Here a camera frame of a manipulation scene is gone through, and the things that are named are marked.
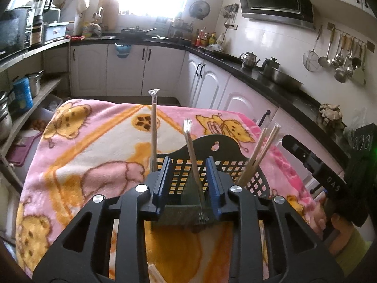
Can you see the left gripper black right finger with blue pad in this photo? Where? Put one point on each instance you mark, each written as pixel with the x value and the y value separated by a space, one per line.
pixel 294 251

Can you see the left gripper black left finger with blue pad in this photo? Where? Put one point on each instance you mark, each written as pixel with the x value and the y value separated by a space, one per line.
pixel 81 252

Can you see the black perforated utensil basket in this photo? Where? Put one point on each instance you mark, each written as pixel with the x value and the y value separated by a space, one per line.
pixel 183 206

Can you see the chopsticks pair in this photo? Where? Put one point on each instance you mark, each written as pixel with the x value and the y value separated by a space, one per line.
pixel 187 127

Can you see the yellow-green sleeve forearm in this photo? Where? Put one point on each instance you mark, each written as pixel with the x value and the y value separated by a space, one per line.
pixel 349 250

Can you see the person's right hand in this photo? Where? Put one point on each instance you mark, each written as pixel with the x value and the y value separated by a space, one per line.
pixel 345 229

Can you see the chopsticks standing in basket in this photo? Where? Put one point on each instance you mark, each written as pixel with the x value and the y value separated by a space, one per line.
pixel 263 144

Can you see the pink orange cartoon blanket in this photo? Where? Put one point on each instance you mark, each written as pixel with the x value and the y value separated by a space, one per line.
pixel 93 147

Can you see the wrapped chopstick in basket left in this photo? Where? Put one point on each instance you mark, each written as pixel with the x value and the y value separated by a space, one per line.
pixel 153 159

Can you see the hanging steel ladle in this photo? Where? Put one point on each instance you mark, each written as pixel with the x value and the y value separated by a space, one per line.
pixel 324 61

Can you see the hanging steel strainer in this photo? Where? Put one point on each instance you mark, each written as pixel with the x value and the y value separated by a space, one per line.
pixel 310 58

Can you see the black pot on stove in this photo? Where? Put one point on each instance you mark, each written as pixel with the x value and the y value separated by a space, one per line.
pixel 268 66

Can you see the steel kettle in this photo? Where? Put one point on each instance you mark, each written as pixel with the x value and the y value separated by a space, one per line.
pixel 249 60

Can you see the blue canister on shelf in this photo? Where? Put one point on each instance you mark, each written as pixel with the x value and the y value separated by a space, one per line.
pixel 22 92

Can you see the steel pot on shelf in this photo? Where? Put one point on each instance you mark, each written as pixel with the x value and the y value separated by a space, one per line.
pixel 34 82

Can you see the black range hood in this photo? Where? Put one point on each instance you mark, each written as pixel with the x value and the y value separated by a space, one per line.
pixel 297 13

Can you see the microwave oven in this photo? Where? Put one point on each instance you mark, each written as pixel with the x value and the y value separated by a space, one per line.
pixel 15 31

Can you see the black blender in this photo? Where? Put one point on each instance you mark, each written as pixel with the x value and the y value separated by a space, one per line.
pixel 40 7

